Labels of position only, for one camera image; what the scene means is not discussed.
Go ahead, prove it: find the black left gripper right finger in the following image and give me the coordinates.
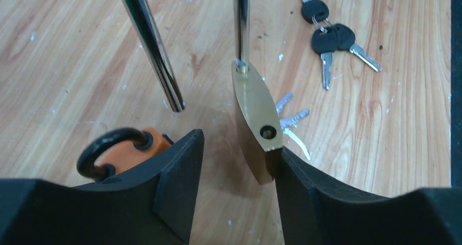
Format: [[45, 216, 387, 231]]
[[275, 148, 461, 244]]

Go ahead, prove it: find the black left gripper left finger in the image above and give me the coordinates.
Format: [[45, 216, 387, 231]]
[[1, 129, 204, 244]]

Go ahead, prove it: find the orange black Opel padlock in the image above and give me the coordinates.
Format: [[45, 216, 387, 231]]
[[76, 127, 174, 183]]

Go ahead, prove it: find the large brass padlock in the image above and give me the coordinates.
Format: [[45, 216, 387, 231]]
[[121, 0, 283, 185]]

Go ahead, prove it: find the black-headed key bunch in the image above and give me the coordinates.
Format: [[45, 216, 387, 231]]
[[301, 0, 382, 90]]

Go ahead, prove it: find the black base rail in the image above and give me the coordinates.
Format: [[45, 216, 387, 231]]
[[450, 0, 461, 187]]

